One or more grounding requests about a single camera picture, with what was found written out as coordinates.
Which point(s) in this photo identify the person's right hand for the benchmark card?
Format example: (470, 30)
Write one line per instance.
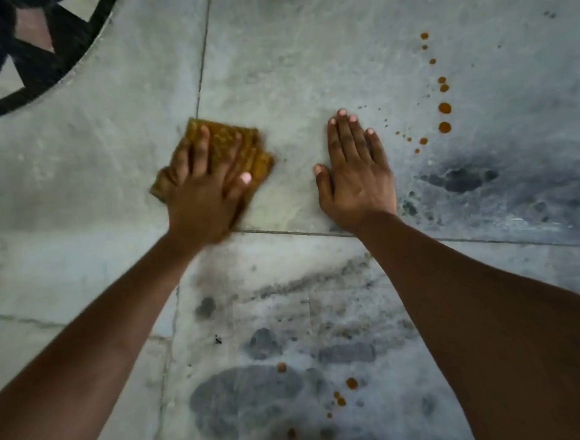
(360, 192)

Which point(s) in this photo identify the person's left forearm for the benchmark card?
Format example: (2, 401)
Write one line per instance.
(96, 355)

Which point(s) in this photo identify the person's left middle finger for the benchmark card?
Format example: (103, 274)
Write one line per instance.
(201, 151)

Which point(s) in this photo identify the person's right thumb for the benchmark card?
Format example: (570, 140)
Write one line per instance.
(323, 185)

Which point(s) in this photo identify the person's right little finger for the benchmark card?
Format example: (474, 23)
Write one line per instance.
(377, 149)

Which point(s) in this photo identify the person's left little finger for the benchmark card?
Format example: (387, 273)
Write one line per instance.
(165, 179)

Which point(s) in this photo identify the person's left thumb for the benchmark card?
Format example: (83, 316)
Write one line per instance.
(240, 185)

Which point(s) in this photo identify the trail of brown liquid drops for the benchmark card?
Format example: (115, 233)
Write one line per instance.
(444, 108)
(351, 383)

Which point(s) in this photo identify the person's right forearm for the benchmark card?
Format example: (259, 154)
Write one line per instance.
(501, 341)

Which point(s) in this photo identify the yellow-brown cleaning cloth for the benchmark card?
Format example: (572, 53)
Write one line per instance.
(238, 149)

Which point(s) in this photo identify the person's right middle finger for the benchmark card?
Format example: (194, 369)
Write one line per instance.
(346, 136)

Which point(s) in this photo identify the person's left hand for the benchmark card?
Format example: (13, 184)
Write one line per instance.
(199, 204)

